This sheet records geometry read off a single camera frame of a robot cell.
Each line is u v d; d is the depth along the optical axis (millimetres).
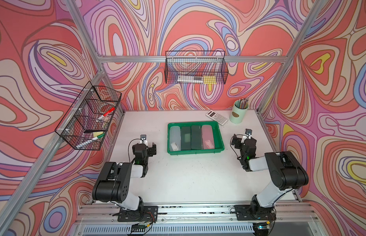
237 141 856
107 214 747
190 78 819
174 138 995
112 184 453
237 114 1048
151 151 849
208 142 964
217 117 1148
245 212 731
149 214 720
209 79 908
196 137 986
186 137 997
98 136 715
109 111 763
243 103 1022
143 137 810
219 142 975
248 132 806
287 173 473
